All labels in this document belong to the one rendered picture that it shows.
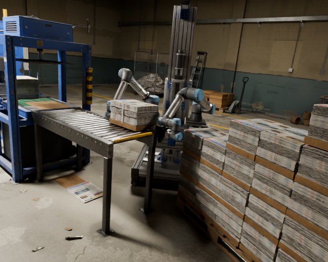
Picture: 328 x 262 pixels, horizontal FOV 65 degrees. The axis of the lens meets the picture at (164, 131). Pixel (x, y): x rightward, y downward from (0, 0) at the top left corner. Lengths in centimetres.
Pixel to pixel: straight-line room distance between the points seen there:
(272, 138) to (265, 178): 27
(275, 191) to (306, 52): 721
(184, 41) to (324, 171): 203
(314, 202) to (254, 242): 57
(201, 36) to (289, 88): 369
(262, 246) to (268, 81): 739
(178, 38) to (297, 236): 223
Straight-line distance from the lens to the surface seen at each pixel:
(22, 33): 319
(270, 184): 183
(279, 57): 896
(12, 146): 318
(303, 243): 180
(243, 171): 197
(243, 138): 194
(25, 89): 388
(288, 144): 170
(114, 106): 254
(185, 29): 306
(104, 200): 223
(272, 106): 899
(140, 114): 233
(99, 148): 211
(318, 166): 162
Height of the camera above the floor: 145
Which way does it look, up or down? 15 degrees down
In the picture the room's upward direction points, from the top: 5 degrees clockwise
